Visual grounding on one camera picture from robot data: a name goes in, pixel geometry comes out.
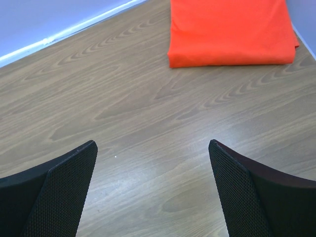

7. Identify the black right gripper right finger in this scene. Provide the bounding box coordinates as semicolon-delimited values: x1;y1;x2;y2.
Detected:
208;140;316;237

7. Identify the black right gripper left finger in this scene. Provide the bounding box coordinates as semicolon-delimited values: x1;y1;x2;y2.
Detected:
0;140;98;237

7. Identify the folded orange t-shirt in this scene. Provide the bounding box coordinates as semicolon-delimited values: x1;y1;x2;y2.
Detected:
168;0;299;68

